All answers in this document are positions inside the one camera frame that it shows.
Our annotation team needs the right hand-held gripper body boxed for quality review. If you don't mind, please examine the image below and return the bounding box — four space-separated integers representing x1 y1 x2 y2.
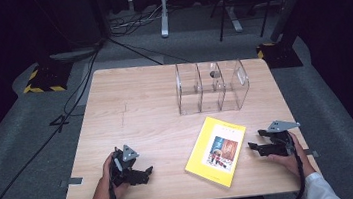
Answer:
254 117 305 161

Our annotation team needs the long black floor cable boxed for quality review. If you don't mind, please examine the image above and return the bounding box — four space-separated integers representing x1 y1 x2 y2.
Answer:
0 42 120 199

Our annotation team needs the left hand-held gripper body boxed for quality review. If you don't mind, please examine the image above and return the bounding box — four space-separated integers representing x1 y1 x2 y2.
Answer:
105 141 151 189

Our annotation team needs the white desk frame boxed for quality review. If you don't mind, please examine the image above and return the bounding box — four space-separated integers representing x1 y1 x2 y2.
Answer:
156 0 244 43

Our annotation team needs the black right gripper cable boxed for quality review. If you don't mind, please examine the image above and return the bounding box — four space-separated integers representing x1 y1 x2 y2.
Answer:
277 130 309 199

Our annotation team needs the small dark round object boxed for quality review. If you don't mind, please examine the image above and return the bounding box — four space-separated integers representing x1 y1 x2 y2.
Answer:
209 69 222 80

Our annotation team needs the dark slanted metal pole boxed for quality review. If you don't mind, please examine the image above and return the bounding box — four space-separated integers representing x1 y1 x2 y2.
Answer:
265 0 325 45

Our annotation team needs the thin black floor cable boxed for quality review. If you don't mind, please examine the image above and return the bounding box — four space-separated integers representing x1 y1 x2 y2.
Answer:
106 27 192 73

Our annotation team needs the clear acrylic divider rack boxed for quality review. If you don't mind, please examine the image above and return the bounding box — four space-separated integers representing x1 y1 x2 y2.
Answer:
172 54 254 118

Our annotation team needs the grey table edge bracket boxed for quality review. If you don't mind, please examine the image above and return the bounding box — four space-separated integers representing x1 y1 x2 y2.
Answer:
58 176 85 189
302 148 320 160

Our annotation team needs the yellow book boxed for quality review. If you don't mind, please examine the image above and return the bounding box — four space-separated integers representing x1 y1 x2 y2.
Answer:
179 112 254 194

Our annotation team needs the person's right hand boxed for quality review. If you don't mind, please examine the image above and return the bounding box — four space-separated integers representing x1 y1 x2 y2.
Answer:
264 130 317 182

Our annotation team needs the bundle of floor cables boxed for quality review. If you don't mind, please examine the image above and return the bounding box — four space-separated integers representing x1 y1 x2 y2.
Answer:
107 4 166 39

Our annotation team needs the black yellow striped stand base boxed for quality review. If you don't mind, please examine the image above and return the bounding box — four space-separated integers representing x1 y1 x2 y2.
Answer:
20 58 77 97
255 37 304 72

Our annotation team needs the person's left hand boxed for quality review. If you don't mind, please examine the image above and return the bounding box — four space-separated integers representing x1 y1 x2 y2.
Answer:
86 150 131 199

